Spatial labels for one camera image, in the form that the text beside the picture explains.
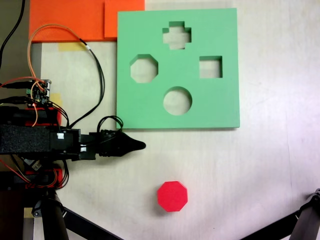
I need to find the red octagonal pillar block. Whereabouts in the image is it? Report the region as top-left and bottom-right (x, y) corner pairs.
(156, 180), (188, 213)

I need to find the small flat orange block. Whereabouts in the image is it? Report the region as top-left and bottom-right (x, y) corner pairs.
(104, 0), (146, 40)

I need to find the large flat orange block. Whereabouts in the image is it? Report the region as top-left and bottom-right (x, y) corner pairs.
(28, 0), (106, 44)

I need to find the red printed base clamp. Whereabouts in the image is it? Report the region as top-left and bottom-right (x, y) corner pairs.
(24, 167), (63, 190)
(24, 106), (63, 127)

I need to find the black driver circuit board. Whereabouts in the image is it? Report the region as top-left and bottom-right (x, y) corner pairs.
(23, 156), (43, 172)

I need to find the small green circuit board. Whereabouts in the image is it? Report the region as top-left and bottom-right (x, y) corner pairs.
(24, 79), (53, 107)

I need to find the green shape sorting board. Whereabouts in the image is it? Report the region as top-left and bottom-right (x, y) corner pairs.
(115, 7), (241, 131)

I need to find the thick black tripod leg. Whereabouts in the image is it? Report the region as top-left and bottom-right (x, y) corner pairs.
(31, 191), (70, 240)
(289, 187), (320, 240)

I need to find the black gripper wire loop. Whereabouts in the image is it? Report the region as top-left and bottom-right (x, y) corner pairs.
(96, 115), (124, 136)

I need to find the black USB cable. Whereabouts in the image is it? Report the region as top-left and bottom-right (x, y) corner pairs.
(0, 81), (29, 90)
(0, 96), (29, 105)

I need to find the thin red wire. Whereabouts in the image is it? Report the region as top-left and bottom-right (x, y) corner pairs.
(0, 76), (36, 88)

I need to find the thin orange wire loop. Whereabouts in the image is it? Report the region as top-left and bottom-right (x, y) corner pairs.
(26, 23), (87, 85)

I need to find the thick black cable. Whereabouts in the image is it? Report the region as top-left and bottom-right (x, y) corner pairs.
(0, 0), (26, 72)

